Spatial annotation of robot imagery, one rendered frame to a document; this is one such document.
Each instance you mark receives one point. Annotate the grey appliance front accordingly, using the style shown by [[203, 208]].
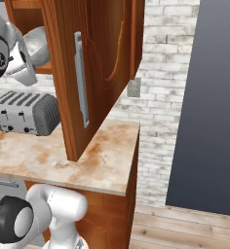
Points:
[[6, 194]]

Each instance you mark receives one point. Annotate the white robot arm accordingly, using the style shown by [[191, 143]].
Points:
[[60, 207]]

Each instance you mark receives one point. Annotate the wooden wall cabinet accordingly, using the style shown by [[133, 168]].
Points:
[[137, 35]]

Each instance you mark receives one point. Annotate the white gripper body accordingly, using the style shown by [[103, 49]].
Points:
[[21, 66]]

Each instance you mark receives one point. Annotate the wooden cabinet door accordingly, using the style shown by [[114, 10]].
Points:
[[104, 64]]

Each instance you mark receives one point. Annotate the grey round bowl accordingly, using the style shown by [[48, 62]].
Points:
[[38, 47]]

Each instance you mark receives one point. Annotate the silver four-slot toaster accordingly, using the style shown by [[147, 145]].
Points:
[[26, 113]]

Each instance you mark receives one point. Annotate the wooden base cabinet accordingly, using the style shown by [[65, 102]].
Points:
[[113, 220]]

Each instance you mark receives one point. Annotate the grey wall socket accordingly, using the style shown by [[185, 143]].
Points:
[[134, 87]]

